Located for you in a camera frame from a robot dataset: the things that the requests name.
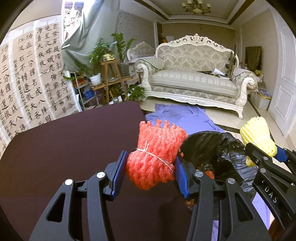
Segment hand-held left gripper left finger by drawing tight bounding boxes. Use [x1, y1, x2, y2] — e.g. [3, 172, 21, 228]
[29, 150, 129, 241]

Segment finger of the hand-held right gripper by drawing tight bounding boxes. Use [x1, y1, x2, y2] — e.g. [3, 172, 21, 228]
[245, 142, 274, 168]
[273, 145, 296, 168]

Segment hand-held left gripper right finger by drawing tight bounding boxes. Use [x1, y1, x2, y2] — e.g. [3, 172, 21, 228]
[174, 156, 271, 241]

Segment yellow foam fruit net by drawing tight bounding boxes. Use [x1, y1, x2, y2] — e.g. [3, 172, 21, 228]
[239, 116, 277, 168]

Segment black trash bag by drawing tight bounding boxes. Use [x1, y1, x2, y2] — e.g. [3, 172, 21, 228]
[179, 131, 260, 220]

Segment red foam fruit net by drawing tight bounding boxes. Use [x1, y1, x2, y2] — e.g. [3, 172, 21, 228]
[125, 119, 188, 191]

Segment person's right forearm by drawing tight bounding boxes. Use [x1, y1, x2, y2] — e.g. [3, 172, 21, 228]
[269, 212, 290, 241]

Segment storage box with papers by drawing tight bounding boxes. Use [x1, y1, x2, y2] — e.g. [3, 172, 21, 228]
[250, 88, 273, 111]

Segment purple cloth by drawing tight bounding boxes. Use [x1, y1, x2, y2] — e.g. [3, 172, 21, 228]
[145, 103, 275, 241]

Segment white panelled door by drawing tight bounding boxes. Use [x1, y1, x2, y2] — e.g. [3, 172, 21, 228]
[268, 7, 296, 142]

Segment grey quilted throw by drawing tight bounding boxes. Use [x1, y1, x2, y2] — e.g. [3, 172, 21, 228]
[232, 68, 258, 82]
[139, 57, 166, 70]

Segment low green potted plant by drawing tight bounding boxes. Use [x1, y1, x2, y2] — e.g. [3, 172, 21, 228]
[126, 85, 148, 103]

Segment metal storage shelf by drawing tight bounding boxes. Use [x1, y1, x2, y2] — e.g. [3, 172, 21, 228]
[74, 72, 98, 111]

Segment papers on sofa seat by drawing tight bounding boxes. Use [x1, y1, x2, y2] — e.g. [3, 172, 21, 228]
[196, 68, 231, 81]

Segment dark upright object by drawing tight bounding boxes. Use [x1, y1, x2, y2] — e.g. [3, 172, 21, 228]
[225, 50, 240, 77]

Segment dark framed panel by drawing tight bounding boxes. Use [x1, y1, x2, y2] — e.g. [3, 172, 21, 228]
[245, 46, 263, 71]

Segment wooden plant stand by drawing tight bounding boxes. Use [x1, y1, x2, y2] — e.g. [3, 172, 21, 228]
[91, 60, 134, 105]

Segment ornate white grey sofa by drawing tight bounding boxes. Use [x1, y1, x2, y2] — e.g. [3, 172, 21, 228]
[134, 34, 259, 120]

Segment potted plant white pot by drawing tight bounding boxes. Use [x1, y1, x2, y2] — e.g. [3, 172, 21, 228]
[74, 60, 102, 87]

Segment tall potted plant grey pot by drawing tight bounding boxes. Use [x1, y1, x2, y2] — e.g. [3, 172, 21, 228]
[111, 32, 137, 77]

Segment potted plant patterned pot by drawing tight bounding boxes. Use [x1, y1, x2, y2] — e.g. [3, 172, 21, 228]
[89, 38, 116, 62]

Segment ornate white armchair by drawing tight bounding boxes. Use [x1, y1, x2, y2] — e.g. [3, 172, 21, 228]
[127, 42, 156, 62]

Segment chandelier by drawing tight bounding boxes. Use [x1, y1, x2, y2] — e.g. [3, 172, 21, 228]
[181, 0, 212, 15]

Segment wall of calligraphy paper sheets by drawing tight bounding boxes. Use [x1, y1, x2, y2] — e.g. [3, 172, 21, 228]
[0, 19, 77, 158]

